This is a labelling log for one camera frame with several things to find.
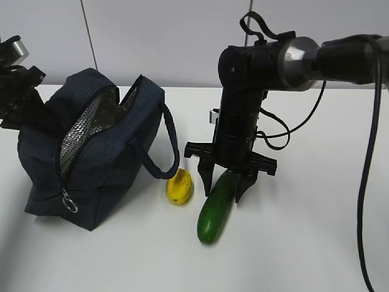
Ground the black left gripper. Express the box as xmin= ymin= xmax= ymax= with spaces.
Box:
xmin=1 ymin=65 xmax=64 ymax=137

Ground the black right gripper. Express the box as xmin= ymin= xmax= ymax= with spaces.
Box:
xmin=184 ymin=134 xmax=277 ymax=203

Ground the green cucumber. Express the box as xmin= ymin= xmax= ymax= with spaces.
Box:
xmin=197 ymin=171 xmax=240 ymax=245

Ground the yellow wrinkled fruit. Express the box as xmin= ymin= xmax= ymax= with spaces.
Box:
xmin=166 ymin=168 xmax=193 ymax=205

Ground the dark navy lunch bag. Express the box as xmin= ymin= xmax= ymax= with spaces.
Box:
xmin=18 ymin=68 xmax=180 ymax=231

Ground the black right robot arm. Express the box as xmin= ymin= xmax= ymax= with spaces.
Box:
xmin=184 ymin=35 xmax=388 ymax=199

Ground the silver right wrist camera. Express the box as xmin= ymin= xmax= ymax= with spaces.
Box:
xmin=209 ymin=109 xmax=219 ymax=125

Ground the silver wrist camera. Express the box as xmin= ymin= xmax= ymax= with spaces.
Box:
xmin=1 ymin=35 xmax=29 ymax=67
xmin=209 ymin=109 xmax=219 ymax=125

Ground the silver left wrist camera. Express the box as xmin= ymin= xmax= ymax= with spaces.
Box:
xmin=1 ymin=35 xmax=29 ymax=67

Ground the metal zipper pull ring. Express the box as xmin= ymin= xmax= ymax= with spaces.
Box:
xmin=61 ymin=188 xmax=79 ymax=214

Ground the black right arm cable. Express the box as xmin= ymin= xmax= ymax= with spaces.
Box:
xmin=239 ymin=11 xmax=389 ymax=292

